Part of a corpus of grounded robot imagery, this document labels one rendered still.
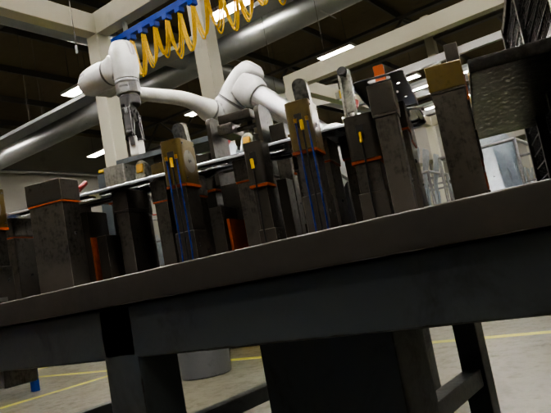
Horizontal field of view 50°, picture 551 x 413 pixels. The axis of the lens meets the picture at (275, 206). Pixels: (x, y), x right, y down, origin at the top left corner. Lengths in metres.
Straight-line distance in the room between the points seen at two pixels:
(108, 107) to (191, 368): 2.65
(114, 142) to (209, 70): 4.51
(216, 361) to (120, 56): 2.93
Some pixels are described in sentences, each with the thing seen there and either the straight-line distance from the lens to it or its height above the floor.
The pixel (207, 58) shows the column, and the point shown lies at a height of 4.39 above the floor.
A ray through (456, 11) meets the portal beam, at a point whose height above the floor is 3.40.
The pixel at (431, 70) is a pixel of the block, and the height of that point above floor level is 1.05.
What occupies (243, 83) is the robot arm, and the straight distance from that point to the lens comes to 2.58.
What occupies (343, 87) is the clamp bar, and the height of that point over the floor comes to 1.17.
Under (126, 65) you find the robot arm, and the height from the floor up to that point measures 1.50.
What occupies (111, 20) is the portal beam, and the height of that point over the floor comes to 3.31.
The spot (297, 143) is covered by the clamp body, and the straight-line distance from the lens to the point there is 1.35.
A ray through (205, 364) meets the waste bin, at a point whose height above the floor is 0.11.
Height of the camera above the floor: 0.66
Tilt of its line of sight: 7 degrees up
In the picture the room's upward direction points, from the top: 10 degrees counter-clockwise
